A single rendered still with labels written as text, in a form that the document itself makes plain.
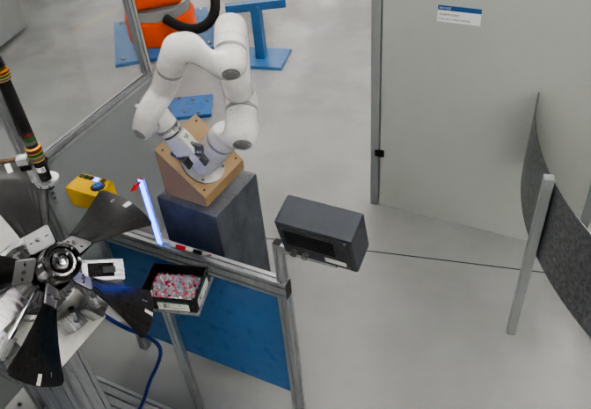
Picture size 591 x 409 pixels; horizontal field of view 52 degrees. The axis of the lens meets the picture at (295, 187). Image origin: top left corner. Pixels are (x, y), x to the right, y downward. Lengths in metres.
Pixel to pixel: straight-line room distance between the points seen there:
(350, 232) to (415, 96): 1.55
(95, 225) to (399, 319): 1.69
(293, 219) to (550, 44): 1.58
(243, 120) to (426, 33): 1.26
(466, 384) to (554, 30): 1.63
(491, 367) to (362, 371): 0.60
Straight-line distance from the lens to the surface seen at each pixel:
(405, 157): 3.47
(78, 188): 2.47
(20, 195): 2.04
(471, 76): 3.10
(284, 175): 4.02
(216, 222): 2.39
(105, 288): 2.04
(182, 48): 1.85
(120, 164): 3.25
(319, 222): 1.84
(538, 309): 3.33
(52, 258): 1.95
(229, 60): 1.78
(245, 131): 2.09
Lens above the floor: 2.49
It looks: 40 degrees down
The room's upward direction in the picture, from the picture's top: 6 degrees counter-clockwise
